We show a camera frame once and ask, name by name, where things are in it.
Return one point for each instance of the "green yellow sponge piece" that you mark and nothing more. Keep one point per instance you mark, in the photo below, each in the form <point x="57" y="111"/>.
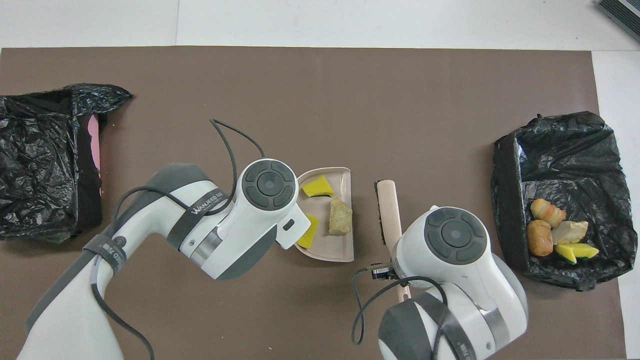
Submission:
<point x="580" y="250"/>

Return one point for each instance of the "beige plastic dustpan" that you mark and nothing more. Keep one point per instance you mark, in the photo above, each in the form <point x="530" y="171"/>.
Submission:
<point x="340" y="250"/>

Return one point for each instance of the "golden brown sponge piece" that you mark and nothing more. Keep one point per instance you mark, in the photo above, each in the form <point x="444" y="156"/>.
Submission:
<point x="540" y="239"/>

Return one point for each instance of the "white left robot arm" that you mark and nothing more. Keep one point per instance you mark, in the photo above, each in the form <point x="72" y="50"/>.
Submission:
<point x="210" y="235"/>

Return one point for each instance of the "angular beige sponge piece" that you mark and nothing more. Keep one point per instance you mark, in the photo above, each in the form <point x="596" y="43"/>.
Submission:
<point x="340" y="217"/>

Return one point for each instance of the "ridged beige orange sponge piece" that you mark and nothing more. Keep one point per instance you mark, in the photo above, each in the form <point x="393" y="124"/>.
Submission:
<point x="547" y="212"/>

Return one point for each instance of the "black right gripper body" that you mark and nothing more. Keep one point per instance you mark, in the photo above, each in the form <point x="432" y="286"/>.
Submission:
<point x="385" y="271"/>

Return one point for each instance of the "bright yellow sponge piece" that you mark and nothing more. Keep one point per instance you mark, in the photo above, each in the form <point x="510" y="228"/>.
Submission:
<point x="317" y="187"/>

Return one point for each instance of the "beige hand brush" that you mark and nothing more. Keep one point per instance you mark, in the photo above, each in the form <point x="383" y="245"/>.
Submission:
<point x="389" y="205"/>

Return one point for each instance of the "round beige sponge piece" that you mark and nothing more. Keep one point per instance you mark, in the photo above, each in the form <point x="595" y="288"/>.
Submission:
<point x="570" y="231"/>

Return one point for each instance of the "brown table mat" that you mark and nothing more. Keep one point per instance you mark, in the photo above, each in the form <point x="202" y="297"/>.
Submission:
<point x="320" y="75"/>

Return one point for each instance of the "pink bin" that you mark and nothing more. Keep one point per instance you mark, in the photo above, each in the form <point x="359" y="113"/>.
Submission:
<point x="93" y="142"/>

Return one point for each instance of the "black trash bag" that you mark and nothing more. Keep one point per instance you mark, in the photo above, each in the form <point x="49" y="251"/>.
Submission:
<point x="35" y="140"/>

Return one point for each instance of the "dark grey ribbed device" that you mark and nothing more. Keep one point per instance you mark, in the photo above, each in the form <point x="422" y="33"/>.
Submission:
<point x="622" y="12"/>

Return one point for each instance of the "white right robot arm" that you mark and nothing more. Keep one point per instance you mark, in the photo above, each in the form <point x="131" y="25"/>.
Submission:
<point x="480" y="290"/>

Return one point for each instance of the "black bag lined bin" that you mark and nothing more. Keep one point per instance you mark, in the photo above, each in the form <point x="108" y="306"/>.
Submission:
<point x="575" y="160"/>

